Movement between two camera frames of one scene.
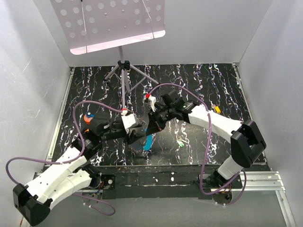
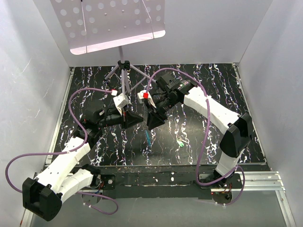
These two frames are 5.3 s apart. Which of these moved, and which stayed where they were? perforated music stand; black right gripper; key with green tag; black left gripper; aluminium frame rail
Moved: black left gripper; black right gripper
Stayed: aluminium frame rail; perforated music stand; key with green tag
